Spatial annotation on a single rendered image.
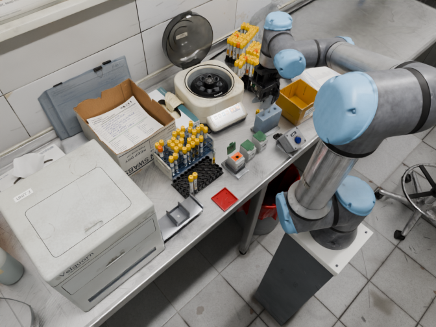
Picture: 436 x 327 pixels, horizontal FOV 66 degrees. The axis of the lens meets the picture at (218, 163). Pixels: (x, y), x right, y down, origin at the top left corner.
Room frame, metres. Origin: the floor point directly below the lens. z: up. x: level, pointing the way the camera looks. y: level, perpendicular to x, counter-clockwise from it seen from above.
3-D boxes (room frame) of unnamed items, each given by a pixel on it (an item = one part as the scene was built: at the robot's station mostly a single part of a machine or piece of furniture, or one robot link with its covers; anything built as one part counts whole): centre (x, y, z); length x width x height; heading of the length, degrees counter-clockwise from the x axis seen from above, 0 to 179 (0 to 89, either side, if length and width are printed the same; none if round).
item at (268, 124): (0.91, -0.18, 0.92); 0.10 x 0.07 x 0.10; 131
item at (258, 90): (0.87, -0.14, 1.17); 0.09 x 0.08 x 0.12; 131
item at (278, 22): (0.87, -0.14, 1.33); 0.09 x 0.08 x 0.11; 14
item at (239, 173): (0.70, -0.06, 0.89); 0.09 x 0.05 x 0.04; 46
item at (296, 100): (1.02, -0.31, 0.93); 0.13 x 0.13 x 0.10; 42
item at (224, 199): (0.57, -0.03, 0.88); 0.07 x 0.07 x 0.01; 46
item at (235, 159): (0.70, -0.06, 0.92); 0.05 x 0.04 x 0.06; 46
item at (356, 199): (0.48, -0.37, 1.07); 0.13 x 0.12 x 0.14; 104
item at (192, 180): (0.65, 0.07, 0.93); 0.17 x 0.09 x 0.11; 137
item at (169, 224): (0.46, 0.13, 0.92); 0.21 x 0.07 x 0.05; 136
